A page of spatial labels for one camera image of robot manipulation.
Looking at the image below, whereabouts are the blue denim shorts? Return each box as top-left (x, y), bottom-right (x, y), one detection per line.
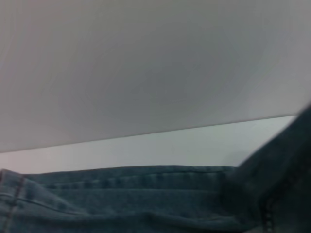
top-left (0, 103), bottom-right (311, 233)

